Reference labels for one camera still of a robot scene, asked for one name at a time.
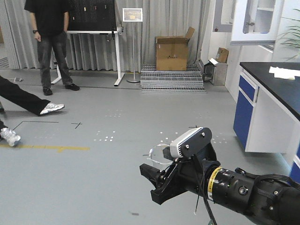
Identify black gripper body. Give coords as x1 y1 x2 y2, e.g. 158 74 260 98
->
150 143 220 205

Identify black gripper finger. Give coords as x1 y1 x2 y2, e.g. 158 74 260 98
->
139 164 173 187
162 146 174 164

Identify clear glass beaker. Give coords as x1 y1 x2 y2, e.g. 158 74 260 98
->
147 143 170 165

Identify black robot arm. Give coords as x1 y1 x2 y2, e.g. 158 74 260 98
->
140 143 300 225

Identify metal grate platform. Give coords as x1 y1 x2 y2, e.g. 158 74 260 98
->
140 64 206 93

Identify metal box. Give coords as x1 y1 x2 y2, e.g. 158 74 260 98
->
202 58 228 86

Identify blue white lab counter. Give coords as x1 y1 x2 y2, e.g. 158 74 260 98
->
233 62 300 182

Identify large cardboard box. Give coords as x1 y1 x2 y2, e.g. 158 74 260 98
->
155 27 195 71

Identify small cardboard box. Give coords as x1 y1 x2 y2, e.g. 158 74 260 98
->
216 47 229 63

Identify white paper sheet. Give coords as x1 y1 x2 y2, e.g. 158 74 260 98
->
269 67 300 80

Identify walking person legs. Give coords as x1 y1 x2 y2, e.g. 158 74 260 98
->
0 77 65 147

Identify sign stand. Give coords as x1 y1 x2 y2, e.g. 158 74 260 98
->
122 8 143 83

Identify white desk with pegboard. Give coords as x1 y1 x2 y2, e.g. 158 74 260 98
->
51 0 126 87

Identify green plant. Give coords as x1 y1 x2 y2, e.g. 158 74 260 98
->
273 7 300 62

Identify standing person in black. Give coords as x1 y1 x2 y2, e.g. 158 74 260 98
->
24 0 80 96

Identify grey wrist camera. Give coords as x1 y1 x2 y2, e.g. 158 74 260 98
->
170 127 212 158

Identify white wall cabinet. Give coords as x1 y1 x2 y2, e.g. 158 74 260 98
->
230 0 284 45

